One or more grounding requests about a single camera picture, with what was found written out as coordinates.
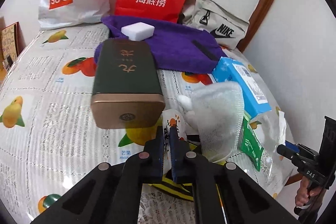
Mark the purple towel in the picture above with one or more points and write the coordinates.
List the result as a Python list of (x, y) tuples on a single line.
[(171, 47)]

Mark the green plastic packet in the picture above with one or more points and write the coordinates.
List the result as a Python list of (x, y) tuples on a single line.
[(250, 144)]

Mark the white glove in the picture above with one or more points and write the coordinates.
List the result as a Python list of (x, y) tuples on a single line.
[(216, 112)]

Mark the blue tissue box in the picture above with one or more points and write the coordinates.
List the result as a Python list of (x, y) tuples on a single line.
[(255, 101)]

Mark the person's right hand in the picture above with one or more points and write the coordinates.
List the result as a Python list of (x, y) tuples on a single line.
[(303, 194)]

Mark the beige Nike bag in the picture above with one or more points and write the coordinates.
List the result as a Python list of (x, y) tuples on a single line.
[(207, 15)]

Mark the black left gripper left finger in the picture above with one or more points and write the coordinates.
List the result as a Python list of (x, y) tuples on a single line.
[(142, 168)]

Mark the white square eraser block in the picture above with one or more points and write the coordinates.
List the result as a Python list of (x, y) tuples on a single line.
[(138, 31)]

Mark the dark green gold tin box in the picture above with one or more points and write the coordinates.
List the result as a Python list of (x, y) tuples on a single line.
[(126, 90)]

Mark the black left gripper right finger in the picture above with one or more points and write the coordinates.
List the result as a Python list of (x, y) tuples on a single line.
[(189, 167)]

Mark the brown picture frame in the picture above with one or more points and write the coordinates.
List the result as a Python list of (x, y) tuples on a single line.
[(9, 45)]

